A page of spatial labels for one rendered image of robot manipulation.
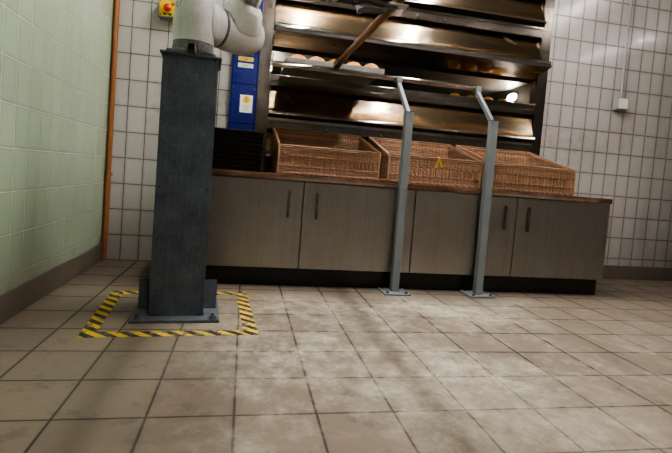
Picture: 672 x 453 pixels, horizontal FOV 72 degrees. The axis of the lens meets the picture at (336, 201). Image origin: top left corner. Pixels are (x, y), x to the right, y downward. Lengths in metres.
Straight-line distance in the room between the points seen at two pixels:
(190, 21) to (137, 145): 1.21
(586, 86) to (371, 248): 2.04
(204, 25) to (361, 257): 1.34
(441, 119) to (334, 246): 1.22
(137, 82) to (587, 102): 2.96
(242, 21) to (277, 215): 0.93
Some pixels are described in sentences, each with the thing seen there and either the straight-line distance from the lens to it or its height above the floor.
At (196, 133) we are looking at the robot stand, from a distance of 1.85.
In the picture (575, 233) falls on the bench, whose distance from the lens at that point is 3.03.
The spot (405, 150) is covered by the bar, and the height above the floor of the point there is 0.75.
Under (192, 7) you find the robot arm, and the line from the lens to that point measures 1.96.
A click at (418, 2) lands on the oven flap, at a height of 1.72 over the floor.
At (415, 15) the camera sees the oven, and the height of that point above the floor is 1.65.
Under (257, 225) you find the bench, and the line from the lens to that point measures 2.38.
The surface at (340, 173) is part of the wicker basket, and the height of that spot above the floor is 0.60.
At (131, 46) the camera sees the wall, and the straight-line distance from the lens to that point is 3.05.
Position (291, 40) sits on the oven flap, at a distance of 2.97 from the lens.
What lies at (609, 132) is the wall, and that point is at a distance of 3.87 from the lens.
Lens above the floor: 0.59
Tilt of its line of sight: 3 degrees down
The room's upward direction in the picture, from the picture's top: 4 degrees clockwise
